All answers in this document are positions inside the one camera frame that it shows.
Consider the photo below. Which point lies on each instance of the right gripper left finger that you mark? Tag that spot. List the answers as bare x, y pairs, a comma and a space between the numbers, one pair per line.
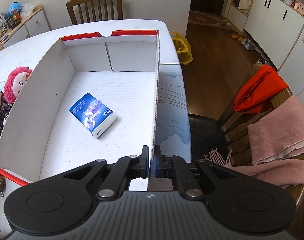
117, 177

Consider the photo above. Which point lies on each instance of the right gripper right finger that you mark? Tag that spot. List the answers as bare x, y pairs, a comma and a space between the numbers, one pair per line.
181, 174

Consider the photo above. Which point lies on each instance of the yellow plastic bag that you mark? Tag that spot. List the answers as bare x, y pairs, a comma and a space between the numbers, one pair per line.
183, 48

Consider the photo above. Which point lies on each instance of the blue tissue pack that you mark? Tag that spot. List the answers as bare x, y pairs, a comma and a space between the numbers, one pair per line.
93, 114

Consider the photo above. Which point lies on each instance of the red cloth on chair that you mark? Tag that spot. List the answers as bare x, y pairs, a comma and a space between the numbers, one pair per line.
262, 86

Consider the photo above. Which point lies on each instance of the pink towel on chair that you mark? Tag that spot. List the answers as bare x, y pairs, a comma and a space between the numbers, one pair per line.
276, 141

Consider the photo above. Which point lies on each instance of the wooden chair near right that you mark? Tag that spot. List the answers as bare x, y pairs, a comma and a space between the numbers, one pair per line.
235, 132

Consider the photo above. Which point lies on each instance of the white low sideboard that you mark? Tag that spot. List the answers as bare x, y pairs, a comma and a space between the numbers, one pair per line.
31, 21

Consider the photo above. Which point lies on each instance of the white shopping bag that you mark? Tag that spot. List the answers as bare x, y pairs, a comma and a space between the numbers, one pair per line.
245, 4

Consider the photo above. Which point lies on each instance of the brown wooden chair far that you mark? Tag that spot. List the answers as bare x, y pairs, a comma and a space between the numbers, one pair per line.
85, 11

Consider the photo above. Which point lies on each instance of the white wall cabinet unit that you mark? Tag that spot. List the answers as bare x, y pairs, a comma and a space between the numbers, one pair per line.
274, 25

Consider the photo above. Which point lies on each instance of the pink plush round toy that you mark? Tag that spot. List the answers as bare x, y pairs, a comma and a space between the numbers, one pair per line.
15, 83

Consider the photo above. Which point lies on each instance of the red white shoe box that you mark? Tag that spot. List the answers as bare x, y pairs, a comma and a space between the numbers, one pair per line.
43, 138

